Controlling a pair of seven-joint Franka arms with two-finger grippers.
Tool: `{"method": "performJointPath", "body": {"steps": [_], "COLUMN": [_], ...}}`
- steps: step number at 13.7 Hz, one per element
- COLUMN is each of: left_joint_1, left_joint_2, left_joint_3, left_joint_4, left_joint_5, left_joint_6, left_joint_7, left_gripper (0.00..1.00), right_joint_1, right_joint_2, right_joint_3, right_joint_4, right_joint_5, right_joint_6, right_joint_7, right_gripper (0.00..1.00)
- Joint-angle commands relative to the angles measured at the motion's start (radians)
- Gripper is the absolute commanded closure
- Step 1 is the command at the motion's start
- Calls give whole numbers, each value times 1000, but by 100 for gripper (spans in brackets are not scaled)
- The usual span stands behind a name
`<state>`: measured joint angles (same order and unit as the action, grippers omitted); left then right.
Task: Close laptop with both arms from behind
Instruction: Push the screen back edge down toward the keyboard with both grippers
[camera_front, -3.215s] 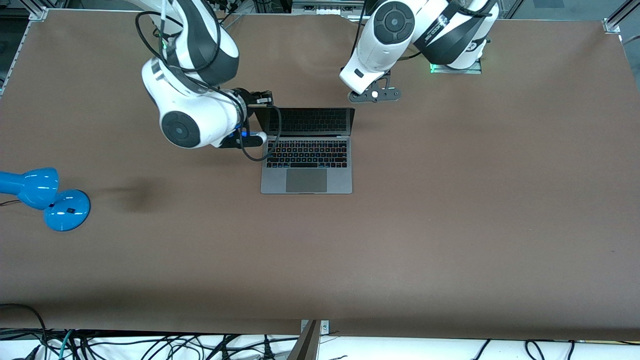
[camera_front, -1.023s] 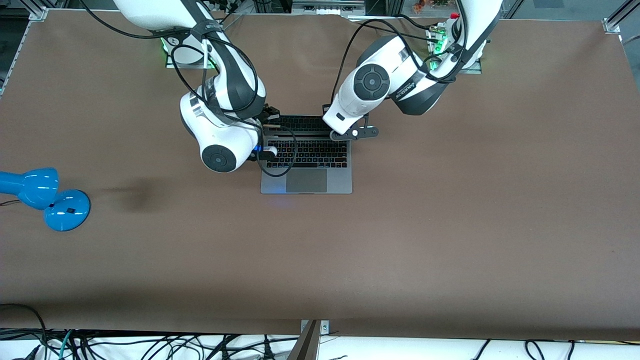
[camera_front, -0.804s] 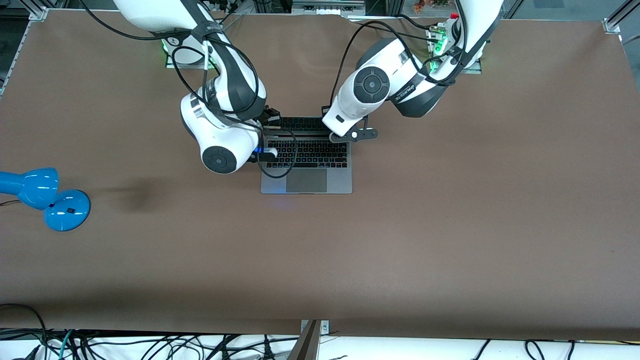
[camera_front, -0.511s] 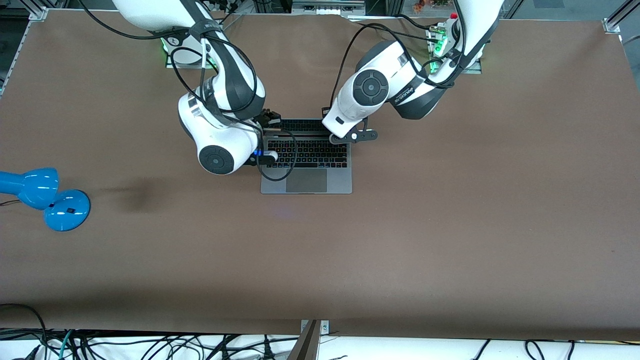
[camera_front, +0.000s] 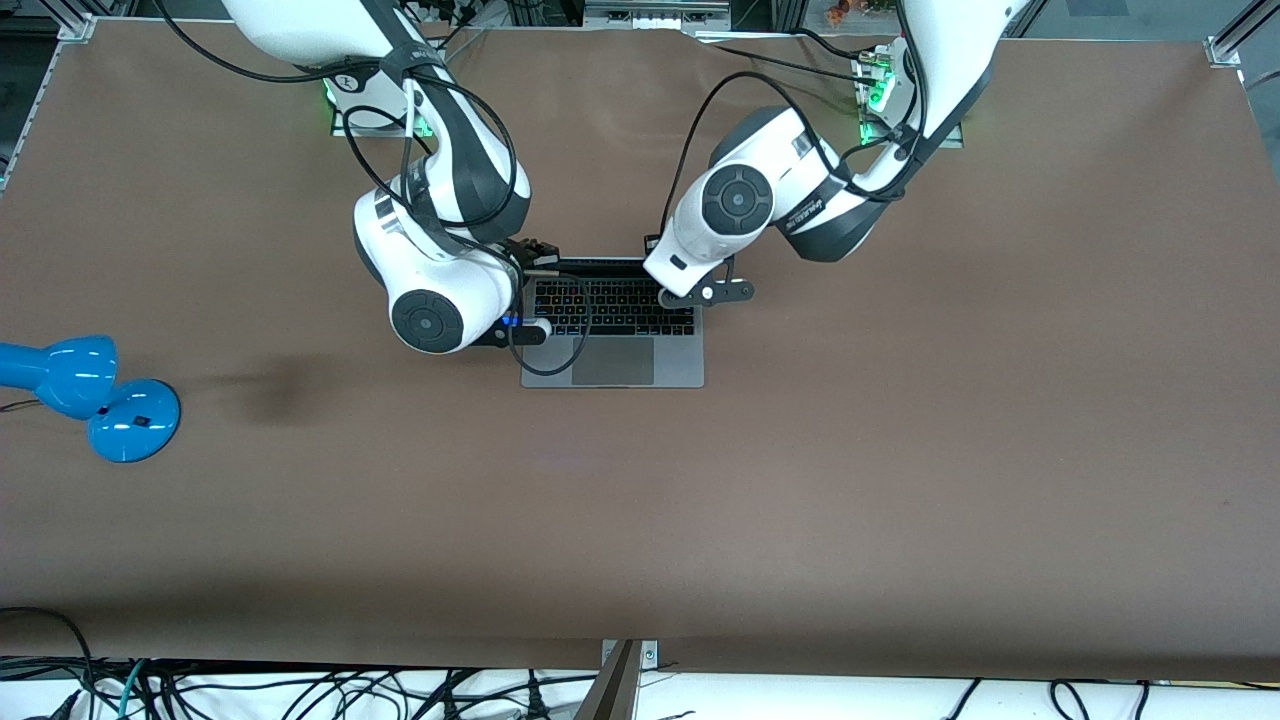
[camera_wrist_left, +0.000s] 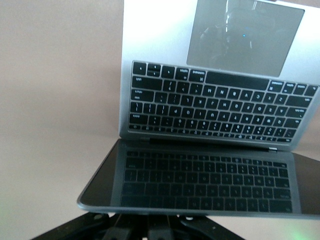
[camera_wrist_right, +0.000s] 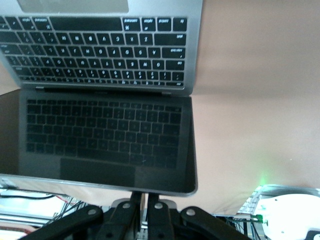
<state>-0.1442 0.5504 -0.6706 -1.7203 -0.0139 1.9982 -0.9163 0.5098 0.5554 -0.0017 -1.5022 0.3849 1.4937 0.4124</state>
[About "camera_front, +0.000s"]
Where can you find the aluminium frame profile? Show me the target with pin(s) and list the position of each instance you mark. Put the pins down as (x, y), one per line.
(1235, 40)
(70, 20)

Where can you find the grey laptop computer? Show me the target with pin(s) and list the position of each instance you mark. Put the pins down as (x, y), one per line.
(640, 365)

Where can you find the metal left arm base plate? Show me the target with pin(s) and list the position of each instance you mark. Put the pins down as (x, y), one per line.
(955, 140)

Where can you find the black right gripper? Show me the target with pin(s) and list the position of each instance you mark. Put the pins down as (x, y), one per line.
(527, 252)

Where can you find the blue desk lamp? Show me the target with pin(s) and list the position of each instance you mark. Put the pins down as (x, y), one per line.
(135, 420)

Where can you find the metal table bracket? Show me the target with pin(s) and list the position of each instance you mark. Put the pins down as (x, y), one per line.
(615, 690)

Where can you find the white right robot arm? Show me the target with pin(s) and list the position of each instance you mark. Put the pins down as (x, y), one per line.
(300, 30)

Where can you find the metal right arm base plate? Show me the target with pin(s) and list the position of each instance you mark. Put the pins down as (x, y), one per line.
(380, 132)

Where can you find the brown table cover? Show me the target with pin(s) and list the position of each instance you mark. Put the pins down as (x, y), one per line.
(800, 500)

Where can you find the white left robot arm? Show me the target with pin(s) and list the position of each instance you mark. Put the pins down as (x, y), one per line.
(950, 50)

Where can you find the grey power strip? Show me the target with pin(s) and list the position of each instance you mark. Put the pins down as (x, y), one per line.
(650, 15)

